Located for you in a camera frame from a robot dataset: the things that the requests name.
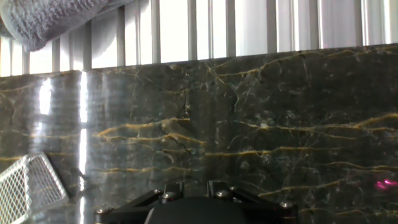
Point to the white mesh goal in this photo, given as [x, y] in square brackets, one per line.
[18, 189]

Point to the grey towel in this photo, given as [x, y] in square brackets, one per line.
[46, 18]

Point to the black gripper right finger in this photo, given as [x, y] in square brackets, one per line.
[242, 198]

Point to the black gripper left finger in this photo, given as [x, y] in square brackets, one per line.
[149, 199]

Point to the black marble pattern mat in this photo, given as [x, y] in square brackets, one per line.
[248, 124]

